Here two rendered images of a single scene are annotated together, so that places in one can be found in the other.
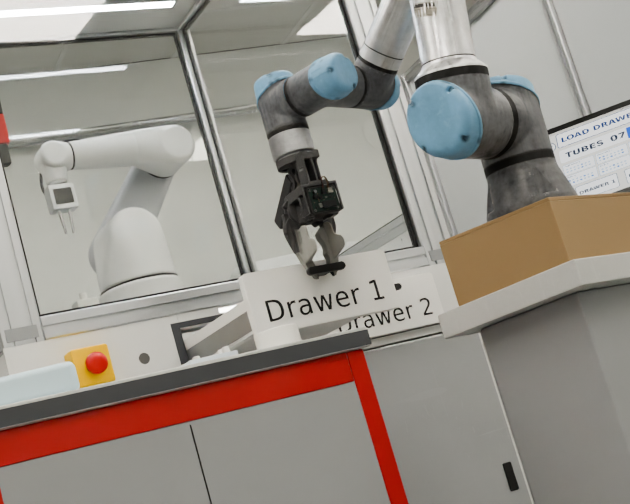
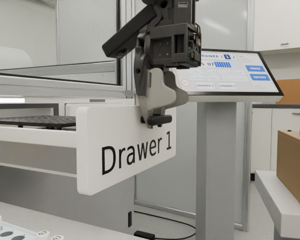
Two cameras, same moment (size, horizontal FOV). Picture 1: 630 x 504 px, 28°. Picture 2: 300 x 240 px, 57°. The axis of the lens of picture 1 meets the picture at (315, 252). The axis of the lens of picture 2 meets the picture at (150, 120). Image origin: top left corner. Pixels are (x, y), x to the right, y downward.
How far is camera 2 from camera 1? 1.81 m
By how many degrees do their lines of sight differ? 35
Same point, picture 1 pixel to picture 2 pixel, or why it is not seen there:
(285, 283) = (121, 126)
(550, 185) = not seen: outside the picture
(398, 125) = (128, 11)
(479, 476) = (119, 222)
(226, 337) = (14, 155)
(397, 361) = not seen: hidden behind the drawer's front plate
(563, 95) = not seen: hidden behind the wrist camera
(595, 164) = (202, 73)
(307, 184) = (190, 25)
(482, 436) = (124, 198)
